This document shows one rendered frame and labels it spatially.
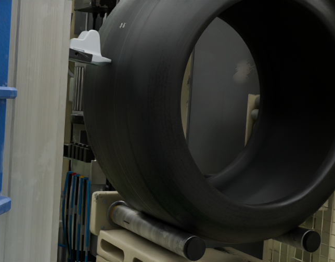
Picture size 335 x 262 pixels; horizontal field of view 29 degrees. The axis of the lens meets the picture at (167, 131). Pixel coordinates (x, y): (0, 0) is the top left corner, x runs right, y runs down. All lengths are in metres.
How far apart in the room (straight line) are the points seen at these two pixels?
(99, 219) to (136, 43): 0.49
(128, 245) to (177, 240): 0.17
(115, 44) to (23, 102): 0.97
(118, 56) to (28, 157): 0.94
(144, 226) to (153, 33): 0.42
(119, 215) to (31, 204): 1.20
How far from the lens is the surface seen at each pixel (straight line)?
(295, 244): 1.39
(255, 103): 1.84
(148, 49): 1.15
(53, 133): 0.27
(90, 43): 1.18
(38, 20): 0.26
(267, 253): 1.81
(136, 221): 1.39
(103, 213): 1.50
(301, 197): 1.33
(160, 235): 1.29
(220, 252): 1.63
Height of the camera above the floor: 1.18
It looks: 3 degrees down
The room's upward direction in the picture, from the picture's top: 4 degrees clockwise
